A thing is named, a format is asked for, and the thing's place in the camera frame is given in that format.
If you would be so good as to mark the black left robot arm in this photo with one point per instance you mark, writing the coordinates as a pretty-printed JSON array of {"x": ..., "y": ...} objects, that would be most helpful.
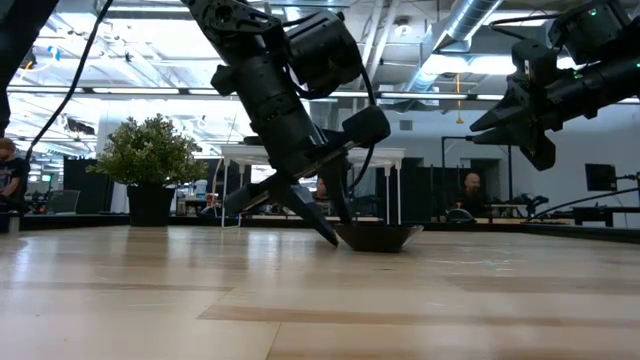
[{"x": 260, "y": 80}]

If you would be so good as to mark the ceiling light strip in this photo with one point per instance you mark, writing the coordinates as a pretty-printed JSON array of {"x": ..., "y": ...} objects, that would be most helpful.
[{"x": 150, "y": 91}]

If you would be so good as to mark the black wall monitor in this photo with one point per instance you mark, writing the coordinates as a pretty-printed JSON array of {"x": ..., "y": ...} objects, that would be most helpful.
[{"x": 600, "y": 177}]

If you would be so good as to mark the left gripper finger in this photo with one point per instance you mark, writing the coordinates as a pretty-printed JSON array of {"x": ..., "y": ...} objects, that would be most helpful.
[
  {"x": 339, "y": 192},
  {"x": 310, "y": 212}
]

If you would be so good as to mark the black rounded square mini plate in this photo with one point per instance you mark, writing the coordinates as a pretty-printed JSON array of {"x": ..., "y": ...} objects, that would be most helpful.
[{"x": 380, "y": 239}]

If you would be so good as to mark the black stand frame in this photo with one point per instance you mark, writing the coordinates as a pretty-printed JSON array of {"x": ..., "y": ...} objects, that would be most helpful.
[{"x": 443, "y": 175}]

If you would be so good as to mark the grey laptop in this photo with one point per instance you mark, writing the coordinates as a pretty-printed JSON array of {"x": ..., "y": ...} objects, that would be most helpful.
[{"x": 64, "y": 202}]

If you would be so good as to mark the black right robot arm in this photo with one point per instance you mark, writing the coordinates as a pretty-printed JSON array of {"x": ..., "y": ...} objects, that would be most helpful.
[{"x": 610, "y": 75}]

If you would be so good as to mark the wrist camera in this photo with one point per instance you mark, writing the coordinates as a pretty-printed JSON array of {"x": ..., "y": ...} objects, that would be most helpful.
[
  {"x": 367, "y": 125},
  {"x": 537, "y": 62}
]

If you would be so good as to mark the green potted plant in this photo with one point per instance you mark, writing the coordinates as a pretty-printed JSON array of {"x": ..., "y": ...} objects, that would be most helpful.
[{"x": 150, "y": 150}]

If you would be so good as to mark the person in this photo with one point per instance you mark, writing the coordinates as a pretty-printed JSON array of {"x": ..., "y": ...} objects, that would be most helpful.
[
  {"x": 472, "y": 182},
  {"x": 12, "y": 170},
  {"x": 320, "y": 190}
]

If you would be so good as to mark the grey wall speaker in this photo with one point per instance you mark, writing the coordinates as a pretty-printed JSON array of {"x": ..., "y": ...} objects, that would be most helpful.
[{"x": 406, "y": 125}]

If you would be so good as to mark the black partition panel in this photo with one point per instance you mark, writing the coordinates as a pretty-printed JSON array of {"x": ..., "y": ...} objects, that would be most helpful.
[
  {"x": 75, "y": 180},
  {"x": 420, "y": 190}
]

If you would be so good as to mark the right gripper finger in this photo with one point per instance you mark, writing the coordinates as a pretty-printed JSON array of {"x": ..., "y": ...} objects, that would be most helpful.
[
  {"x": 510, "y": 112},
  {"x": 515, "y": 135}
]

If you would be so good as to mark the white lattice rack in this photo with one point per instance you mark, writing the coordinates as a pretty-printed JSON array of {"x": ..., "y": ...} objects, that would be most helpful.
[{"x": 387, "y": 156}]

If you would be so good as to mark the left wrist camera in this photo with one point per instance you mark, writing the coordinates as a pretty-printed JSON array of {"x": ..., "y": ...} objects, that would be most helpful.
[{"x": 367, "y": 125}]

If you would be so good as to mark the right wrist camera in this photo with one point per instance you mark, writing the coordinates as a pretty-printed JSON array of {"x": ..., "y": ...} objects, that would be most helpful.
[{"x": 537, "y": 62}]

